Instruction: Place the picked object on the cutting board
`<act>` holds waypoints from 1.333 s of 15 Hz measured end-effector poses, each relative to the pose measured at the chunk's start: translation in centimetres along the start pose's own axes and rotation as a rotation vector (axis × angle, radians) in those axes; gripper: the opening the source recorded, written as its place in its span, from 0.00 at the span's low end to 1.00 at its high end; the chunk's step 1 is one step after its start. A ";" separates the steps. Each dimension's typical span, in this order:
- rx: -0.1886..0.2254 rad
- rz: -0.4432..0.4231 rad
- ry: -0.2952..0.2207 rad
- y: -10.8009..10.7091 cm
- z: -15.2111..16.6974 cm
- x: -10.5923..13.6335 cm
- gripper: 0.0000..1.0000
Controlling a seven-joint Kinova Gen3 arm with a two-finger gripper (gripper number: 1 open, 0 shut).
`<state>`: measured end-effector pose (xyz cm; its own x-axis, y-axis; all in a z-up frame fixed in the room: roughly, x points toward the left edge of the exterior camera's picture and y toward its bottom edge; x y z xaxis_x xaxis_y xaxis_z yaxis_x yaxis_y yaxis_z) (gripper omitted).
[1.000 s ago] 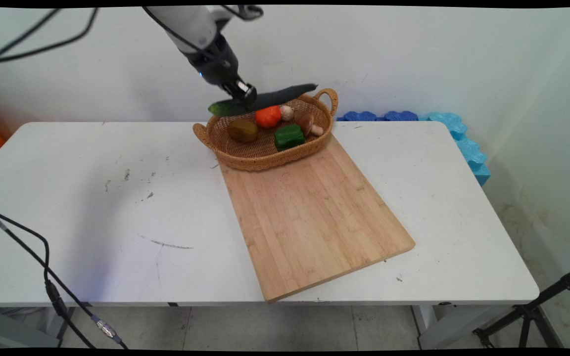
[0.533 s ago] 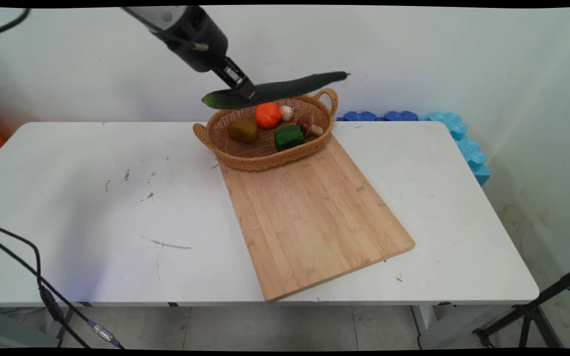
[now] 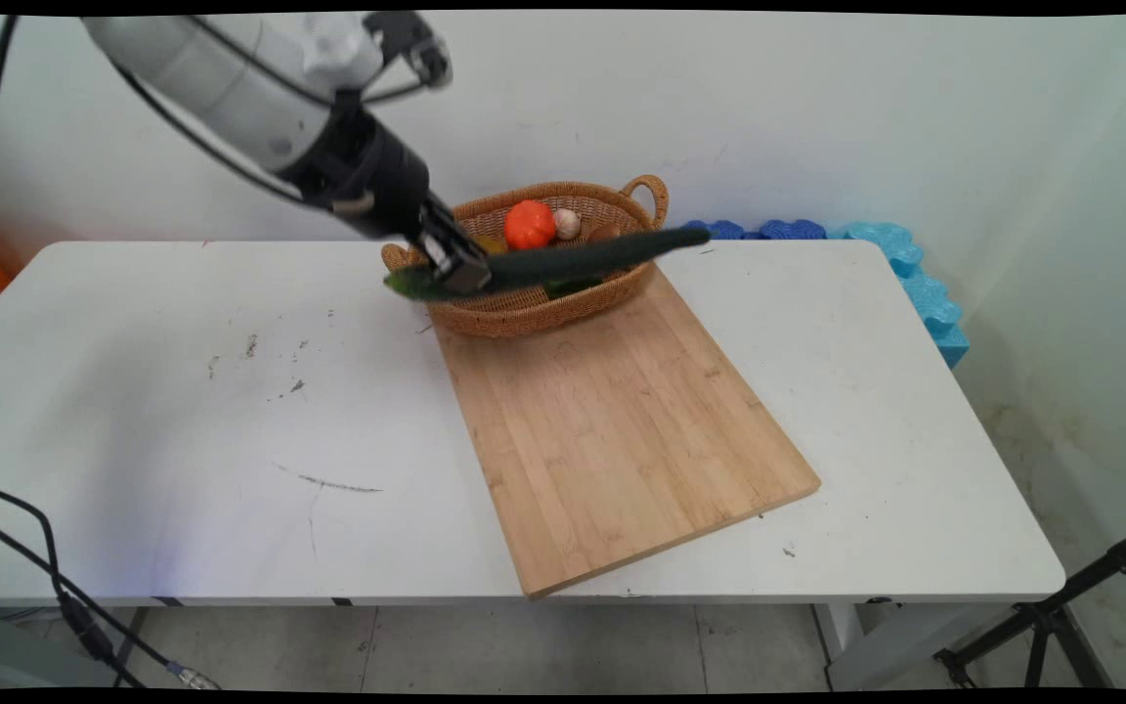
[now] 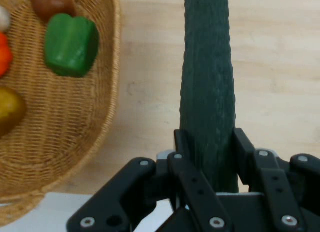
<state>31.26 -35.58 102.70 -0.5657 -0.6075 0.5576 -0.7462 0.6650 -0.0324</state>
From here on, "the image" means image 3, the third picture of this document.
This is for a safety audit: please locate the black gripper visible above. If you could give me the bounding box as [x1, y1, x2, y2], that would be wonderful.
[280, 103, 493, 296]

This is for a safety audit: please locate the dark green cucumber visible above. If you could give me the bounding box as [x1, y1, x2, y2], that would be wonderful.
[384, 227, 713, 302]

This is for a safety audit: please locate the orange tomato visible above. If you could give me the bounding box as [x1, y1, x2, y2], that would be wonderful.
[504, 199, 558, 251]

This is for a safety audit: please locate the woven wicker basket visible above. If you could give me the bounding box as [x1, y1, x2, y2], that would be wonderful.
[381, 174, 671, 339]

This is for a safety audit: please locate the wooden cutting board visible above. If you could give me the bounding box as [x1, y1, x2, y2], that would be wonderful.
[432, 262, 823, 599]

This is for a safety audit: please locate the dark blue foam tile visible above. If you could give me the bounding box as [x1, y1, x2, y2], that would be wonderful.
[680, 219, 750, 242]
[757, 218, 828, 242]

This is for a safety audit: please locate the light blue foam tile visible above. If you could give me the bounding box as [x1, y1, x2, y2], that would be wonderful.
[830, 221, 972, 371]

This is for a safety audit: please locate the white table leg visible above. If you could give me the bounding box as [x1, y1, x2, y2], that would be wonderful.
[810, 598, 1018, 692]

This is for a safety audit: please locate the black tripod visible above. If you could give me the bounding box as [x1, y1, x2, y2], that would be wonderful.
[934, 523, 1126, 690]

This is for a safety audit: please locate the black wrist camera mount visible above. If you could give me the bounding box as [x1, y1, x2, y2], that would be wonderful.
[363, 12, 454, 104]

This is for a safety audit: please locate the black cable with metal connector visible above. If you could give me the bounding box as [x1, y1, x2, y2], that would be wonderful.
[0, 510, 222, 691]

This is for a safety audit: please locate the black cable with inline block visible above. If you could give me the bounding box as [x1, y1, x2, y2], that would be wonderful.
[0, 477, 146, 689]

